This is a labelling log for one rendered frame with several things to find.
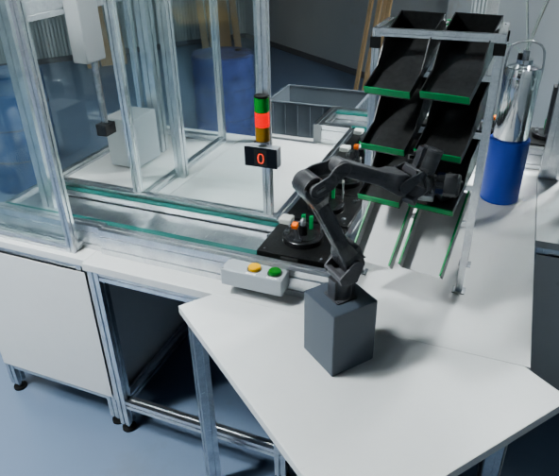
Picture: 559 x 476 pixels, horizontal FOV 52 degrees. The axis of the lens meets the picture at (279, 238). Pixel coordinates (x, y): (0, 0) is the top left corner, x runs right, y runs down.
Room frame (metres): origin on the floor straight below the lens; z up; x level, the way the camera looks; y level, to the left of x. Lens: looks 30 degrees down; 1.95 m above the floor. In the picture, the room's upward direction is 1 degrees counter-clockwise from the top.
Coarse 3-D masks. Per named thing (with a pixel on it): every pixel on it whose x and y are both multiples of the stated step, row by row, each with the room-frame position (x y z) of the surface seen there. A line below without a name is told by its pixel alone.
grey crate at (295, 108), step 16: (272, 96) 3.81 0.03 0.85; (288, 96) 4.09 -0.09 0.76; (304, 96) 4.06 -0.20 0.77; (320, 96) 4.02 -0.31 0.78; (336, 96) 3.97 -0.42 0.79; (352, 96) 3.93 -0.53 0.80; (272, 112) 3.72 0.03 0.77; (288, 112) 3.68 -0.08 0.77; (304, 112) 3.64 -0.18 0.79; (320, 112) 3.60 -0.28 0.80; (272, 128) 3.73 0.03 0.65; (288, 128) 3.68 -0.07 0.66; (304, 128) 3.64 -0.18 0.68
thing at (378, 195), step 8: (416, 136) 1.70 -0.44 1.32; (376, 152) 1.63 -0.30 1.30; (408, 152) 1.67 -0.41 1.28; (376, 160) 1.63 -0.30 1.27; (384, 160) 1.66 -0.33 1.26; (392, 160) 1.65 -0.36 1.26; (400, 160) 1.65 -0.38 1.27; (368, 184) 1.58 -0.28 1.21; (360, 192) 1.54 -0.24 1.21; (368, 192) 1.55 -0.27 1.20; (376, 192) 1.55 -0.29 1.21; (384, 192) 1.54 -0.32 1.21; (368, 200) 1.52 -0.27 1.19; (376, 200) 1.50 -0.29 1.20; (384, 200) 1.49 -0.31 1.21; (392, 200) 1.50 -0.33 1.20; (400, 200) 1.48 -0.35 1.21
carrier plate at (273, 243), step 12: (276, 228) 1.76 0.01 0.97; (264, 240) 1.68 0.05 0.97; (276, 240) 1.68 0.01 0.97; (324, 240) 1.67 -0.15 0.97; (264, 252) 1.60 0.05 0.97; (276, 252) 1.60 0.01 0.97; (288, 252) 1.59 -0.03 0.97; (300, 252) 1.59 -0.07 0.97; (312, 252) 1.59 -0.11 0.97; (324, 252) 1.59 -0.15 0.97; (312, 264) 1.54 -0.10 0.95
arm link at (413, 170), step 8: (424, 144) 1.35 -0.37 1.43; (416, 152) 1.32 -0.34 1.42; (424, 152) 1.31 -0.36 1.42; (432, 152) 1.30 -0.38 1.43; (440, 152) 1.31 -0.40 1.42; (416, 160) 1.31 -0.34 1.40; (424, 160) 1.31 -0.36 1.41; (432, 160) 1.30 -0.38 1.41; (400, 168) 1.33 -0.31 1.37; (408, 168) 1.31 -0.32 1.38; (416, 168) 1.30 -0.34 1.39; (424, 168) 1.30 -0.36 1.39; (432, 168) 1.30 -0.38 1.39; (416, 176) 1.27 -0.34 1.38; (400, 184) 1.25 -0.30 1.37; (408, 184) 1.26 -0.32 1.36; (416, 184) 1.27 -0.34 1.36; (400, 192) 1.25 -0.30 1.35; (408, 192) 1.26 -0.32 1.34
